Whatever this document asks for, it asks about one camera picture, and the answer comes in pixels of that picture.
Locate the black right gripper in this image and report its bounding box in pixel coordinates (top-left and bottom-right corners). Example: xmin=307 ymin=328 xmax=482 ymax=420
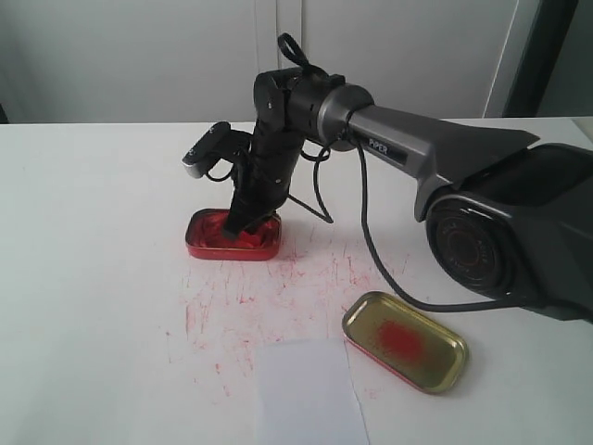
xmin=222 ymin=69 xmax=320 ymax=239

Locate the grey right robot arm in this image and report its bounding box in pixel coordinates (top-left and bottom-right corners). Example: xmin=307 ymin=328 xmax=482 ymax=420
xmin=223 ymin=67 xmax=592 ymax=320

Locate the red ink paste tin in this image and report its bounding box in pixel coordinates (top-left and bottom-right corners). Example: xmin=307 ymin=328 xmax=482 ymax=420
xmin=184 ymin=209 xmax=282 ymax=261

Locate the white paper sheet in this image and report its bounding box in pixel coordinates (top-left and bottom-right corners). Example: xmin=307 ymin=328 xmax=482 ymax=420
xmin=255 ymin=339 xmax=369 ymax=444

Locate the gold tin lid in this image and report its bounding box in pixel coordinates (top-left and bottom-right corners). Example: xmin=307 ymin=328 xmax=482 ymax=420
xmin=342 ymin=291 xmax=469 ymax=394

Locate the white cabinet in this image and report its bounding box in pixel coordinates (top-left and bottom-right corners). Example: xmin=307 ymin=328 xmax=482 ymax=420
xmin=1 ymin=1 xmax=540 ymax=123

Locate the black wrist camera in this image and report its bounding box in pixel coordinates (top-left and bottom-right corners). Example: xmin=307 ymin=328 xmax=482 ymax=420
xmin=182 ymin=121 xmax=251 ymax=182

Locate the black cable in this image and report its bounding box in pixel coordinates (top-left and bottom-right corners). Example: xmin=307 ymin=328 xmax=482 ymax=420
xmin=276 ymin=32 xmax=515 ymax=313

